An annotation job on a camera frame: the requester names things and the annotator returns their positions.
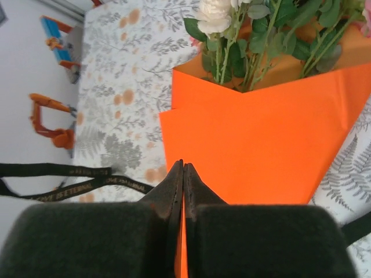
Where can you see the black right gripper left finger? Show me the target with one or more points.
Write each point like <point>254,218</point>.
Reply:
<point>87,243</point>

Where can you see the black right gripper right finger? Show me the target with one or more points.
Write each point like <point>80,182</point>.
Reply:
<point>261,243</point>

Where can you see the black ribbon gold lettering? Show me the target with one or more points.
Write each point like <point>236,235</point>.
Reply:
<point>87,171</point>

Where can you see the orange wrapping paper sheet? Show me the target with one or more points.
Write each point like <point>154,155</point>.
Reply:
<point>246,139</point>

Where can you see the artificial flower bunch green stems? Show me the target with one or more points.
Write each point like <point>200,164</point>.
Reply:
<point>214,17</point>

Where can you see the leaf print tablecloth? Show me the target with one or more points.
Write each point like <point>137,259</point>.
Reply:
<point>116,72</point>

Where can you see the aluminium frame post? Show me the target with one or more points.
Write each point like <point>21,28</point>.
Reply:
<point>66,7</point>

